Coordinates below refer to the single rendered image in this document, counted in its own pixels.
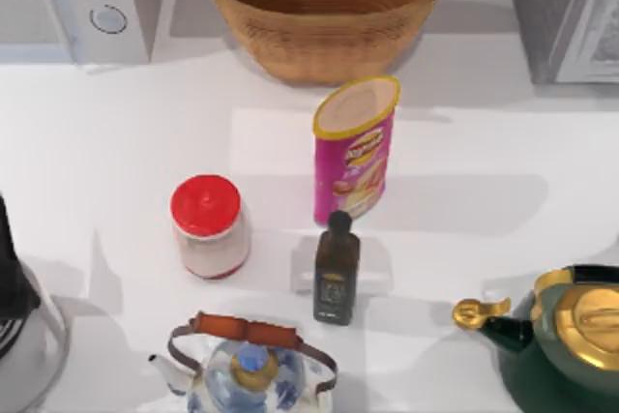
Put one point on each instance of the pink chips can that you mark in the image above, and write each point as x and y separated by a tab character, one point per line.
353	156

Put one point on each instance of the dark olive oil bottle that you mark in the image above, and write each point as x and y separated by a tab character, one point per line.
336	273

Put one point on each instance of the white jar with red lid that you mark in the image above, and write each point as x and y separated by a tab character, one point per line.
210	229

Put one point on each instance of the woven wicker basket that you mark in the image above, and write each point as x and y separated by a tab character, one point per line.
324	21

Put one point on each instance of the blue and white teapot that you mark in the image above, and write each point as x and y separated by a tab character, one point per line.
251	374

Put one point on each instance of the microwave knob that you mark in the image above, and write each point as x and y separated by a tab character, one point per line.
108	19

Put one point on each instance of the green and gold kettle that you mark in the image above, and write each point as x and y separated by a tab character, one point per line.
556	335

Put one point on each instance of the pale microwave oven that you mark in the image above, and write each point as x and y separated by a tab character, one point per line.
72	7

